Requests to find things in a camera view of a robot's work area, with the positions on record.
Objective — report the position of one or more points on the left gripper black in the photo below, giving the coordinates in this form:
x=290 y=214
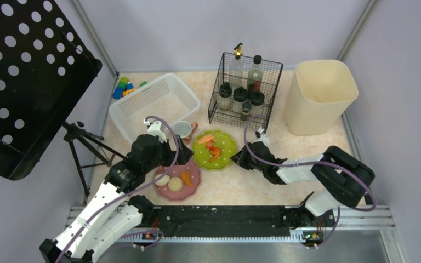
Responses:
x=181 y=155

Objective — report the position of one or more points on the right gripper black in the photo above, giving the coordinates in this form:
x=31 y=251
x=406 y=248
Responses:
x=246 y=158

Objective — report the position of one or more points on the pink polka dot plate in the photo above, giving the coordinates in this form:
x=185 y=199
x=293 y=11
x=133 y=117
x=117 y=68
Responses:
x=185 y=192

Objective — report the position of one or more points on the green polka dot plate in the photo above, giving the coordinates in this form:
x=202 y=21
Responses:
x=223 y=140

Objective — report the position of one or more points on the small pepper jar black lid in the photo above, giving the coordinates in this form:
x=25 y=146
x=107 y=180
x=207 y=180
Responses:
x=245 y=111

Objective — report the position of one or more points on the white plastic basket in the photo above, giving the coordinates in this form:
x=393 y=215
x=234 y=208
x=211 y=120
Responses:
x=167 y=97

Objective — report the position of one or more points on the glass shaker black lid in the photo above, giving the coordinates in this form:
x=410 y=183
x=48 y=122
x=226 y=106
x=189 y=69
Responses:
x=224 y=97
x=239 y=97
x=257 y=99

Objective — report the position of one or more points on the dark sauce bottle black cap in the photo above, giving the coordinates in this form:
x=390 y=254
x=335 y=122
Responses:
x=255 y=75

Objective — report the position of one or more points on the glass oil bottle gold spout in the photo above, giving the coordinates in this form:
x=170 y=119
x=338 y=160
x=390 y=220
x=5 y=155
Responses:
x=236 y=68

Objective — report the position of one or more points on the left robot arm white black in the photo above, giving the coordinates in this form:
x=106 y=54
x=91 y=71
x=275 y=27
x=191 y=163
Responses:
x=112 y=212

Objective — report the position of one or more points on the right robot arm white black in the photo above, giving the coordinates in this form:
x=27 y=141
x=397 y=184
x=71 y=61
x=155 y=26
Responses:
x=344 y=178

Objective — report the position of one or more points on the orange fried chicken piece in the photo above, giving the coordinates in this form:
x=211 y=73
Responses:
x=185 y=176

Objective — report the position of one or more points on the pink mug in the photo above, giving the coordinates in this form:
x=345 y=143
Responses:
x=185 y=130

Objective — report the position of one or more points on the orange chicken wing toy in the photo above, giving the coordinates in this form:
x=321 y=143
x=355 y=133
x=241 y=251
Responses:
x=215 y=155

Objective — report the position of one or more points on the red shrimp toy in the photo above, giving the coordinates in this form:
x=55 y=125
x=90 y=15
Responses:
x=210 y=146

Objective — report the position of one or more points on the orange melon slice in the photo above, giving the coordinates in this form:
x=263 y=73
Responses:
x=205 y=139

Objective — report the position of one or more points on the beige round bun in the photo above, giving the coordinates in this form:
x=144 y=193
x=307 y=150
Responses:
x=175 y=184

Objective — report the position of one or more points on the white egg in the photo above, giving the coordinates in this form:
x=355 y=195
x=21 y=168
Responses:
x=161 y=179

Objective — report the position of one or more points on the colourful toy blocks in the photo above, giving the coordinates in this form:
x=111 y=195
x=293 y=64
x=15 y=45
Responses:
x=123 y=88

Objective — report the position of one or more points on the beige plastic bin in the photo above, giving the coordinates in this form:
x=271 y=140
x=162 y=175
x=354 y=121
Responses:
x=320 y=92

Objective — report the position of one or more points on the black perforated metal panel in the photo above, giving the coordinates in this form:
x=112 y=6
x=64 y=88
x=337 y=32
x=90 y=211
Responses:
x=45 y=69

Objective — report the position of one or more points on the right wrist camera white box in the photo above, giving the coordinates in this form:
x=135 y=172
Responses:
x=262 y=137

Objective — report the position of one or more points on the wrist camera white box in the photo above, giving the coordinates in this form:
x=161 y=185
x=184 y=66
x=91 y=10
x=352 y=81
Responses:
x=262 y=137
x=156 y=128

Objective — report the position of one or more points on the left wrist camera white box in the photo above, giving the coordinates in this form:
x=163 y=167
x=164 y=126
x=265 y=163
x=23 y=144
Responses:
x=156 y=128

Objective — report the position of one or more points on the black wire basket rack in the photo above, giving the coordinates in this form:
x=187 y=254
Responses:
x=269 y=86

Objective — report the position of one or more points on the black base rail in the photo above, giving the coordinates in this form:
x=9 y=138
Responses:
x=224 y=221

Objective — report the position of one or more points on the black camera tripod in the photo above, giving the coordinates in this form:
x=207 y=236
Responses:
x=88 y=150

